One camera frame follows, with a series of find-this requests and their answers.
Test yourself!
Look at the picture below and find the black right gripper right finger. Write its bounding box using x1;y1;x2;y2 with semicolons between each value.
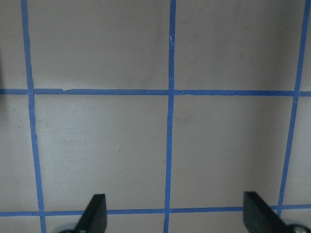
243;191;294;233

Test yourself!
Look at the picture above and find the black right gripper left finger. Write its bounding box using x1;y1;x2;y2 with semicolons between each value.
73;194;107;233

